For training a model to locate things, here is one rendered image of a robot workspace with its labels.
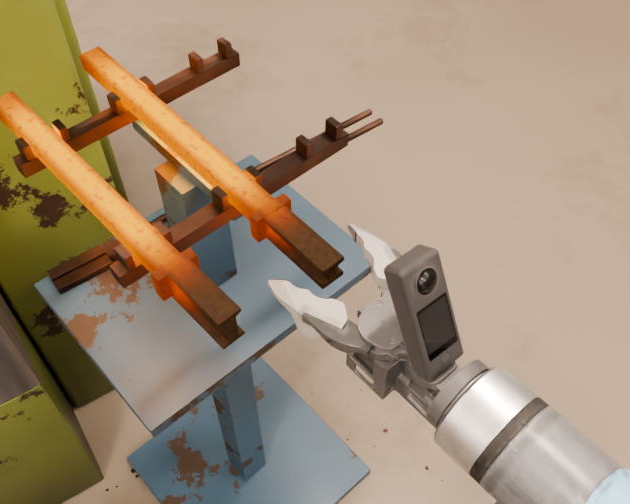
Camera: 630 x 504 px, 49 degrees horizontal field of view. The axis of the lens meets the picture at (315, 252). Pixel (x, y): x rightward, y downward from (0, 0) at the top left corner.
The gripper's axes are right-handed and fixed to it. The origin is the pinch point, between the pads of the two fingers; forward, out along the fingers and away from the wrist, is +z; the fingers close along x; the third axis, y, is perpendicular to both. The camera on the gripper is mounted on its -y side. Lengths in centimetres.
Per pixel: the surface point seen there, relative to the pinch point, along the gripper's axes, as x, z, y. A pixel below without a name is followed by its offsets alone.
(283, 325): 1.9, 8.8, 26.5
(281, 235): -1.6, 3.2, -1.0
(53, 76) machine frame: -1, 59, 12
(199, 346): -8.6, 13.7, 26.5
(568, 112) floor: 158, 48, 103
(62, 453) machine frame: -31, 43, 82
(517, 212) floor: 109, 31, 103
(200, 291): -11.9, 2.5, -1.8
